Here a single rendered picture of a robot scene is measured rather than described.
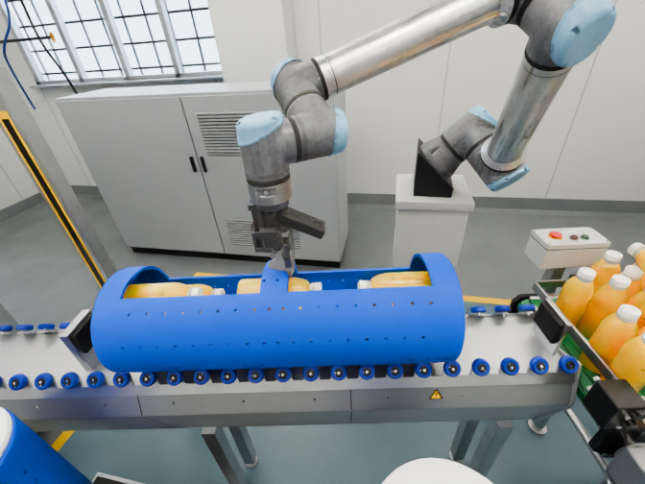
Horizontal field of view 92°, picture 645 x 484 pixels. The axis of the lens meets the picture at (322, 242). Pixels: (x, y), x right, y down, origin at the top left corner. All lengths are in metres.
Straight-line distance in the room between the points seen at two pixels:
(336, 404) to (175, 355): 0.45
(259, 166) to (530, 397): 0.92
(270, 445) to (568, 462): 1.41
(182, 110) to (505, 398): 2.42
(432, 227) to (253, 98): 1.45
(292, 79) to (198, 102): 1.81
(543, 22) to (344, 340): 0.79
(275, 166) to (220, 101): 1.83
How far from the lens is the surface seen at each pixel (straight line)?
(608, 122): 3.93
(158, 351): 0.87
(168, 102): 2.63
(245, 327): 0.77
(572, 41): 0.88
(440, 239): 1.52
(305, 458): 1.86
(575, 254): 1.34
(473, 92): 3.48
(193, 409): 1.07
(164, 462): 2.06
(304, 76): 0.74
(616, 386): 1.04
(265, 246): 0.71
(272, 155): 0.61
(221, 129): 2.47
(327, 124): 0.65
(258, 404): 1.00
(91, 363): 1.21
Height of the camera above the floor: 1.72
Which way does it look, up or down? 33 degrees down
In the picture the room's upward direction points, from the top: 4 degrees counter-clockwise
